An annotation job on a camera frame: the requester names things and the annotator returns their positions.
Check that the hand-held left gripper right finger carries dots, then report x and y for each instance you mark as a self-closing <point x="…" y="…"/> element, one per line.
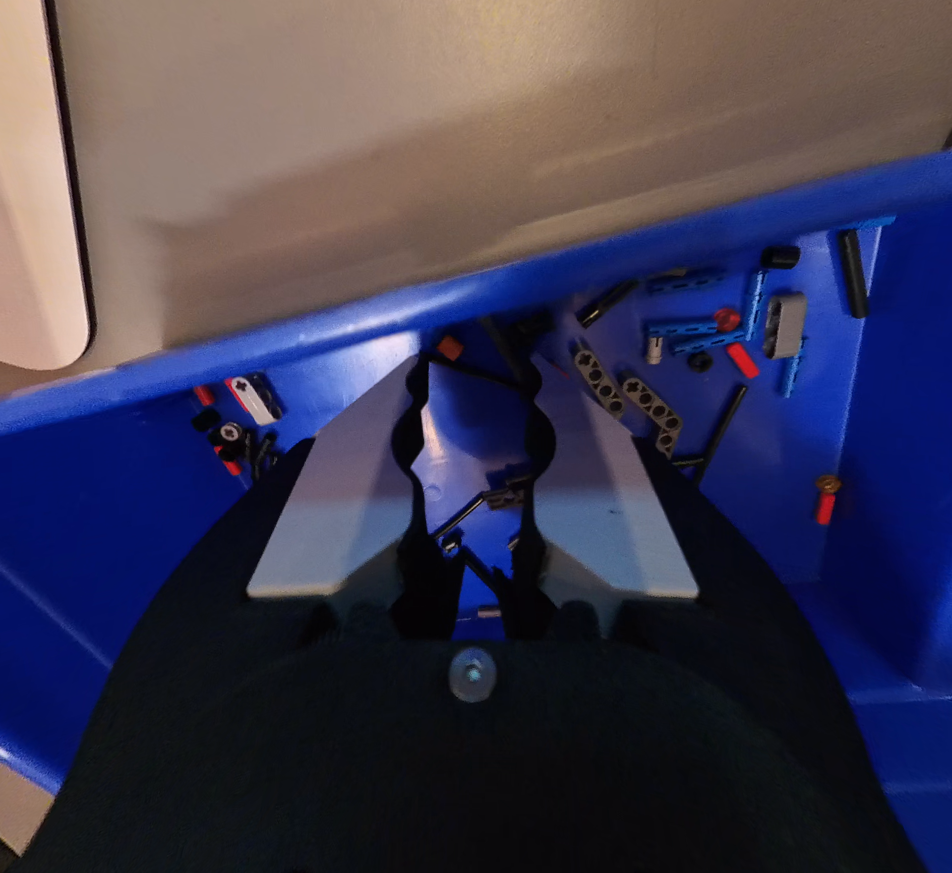
<point x="610" y="516"/>

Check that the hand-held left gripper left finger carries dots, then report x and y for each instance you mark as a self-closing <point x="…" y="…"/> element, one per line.
<point x="335" y="516"/>

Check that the blue plastic bin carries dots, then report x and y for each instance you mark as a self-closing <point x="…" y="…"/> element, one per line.
<point x="74" y="553"/>

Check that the black steering link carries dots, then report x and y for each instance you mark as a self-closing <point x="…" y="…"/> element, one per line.
<point x="606" y="304"/>

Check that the black pin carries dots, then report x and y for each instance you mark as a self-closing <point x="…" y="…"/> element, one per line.
<point x="688" y="460"/>

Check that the dark grey holed plate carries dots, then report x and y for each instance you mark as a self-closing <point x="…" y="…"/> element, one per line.
<point x="506" y="497"/>

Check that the grey bent liftarm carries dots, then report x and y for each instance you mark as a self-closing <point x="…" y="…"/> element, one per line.
<point x="654" y="412"/>
<point x="599" y="382"/>

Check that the short red axle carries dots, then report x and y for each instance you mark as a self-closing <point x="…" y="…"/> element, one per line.
<point x="232" y="468"/>

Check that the black cross-hole connector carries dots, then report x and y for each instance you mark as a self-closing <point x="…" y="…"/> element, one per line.
<point x="230" y="434"/>

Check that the light grey thin liftarm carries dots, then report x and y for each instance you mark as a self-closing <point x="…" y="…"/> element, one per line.
<point x="256" y="401"/>

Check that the long thin black axle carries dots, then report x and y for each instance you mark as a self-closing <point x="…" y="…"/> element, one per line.
<point x="725" y="427"/>
<point x="476" y="372"/>

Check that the small black oval bush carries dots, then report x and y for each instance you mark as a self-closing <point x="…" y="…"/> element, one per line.
<point x="204" y="419"/>

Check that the small tan pin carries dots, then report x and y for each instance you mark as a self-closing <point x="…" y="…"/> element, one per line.
<point x="654" y="349"/>

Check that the long blue pin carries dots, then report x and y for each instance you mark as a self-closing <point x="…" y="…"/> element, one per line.
<point x="680" y="329"/>
<point x="794" y="367"/>
<point x="688" y="282"/>
<point x="706" y="345"/>
<point x="757" y="297"/>

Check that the orange bush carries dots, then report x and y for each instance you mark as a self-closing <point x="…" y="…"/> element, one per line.
<point x="450" y="347"/>

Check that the red pin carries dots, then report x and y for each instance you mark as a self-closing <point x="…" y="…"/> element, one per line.
<point x="742" y="360"/>
<point x="824" y="508"/>

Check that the amber round stud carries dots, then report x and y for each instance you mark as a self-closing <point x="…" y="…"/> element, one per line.
<point x="828" y="484"/>

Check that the dark red round piece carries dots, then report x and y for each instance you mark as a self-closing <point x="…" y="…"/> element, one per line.
<point x="727" y="319"/>

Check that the black cylinder piece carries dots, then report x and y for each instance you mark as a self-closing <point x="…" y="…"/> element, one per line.
<point x="781" y="257"/>

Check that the thick black axle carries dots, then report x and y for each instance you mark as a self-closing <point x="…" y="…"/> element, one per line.
<point x="854" y="274"/>

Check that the white board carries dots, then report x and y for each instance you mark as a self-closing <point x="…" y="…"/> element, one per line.
<point x="30" y="144"/>

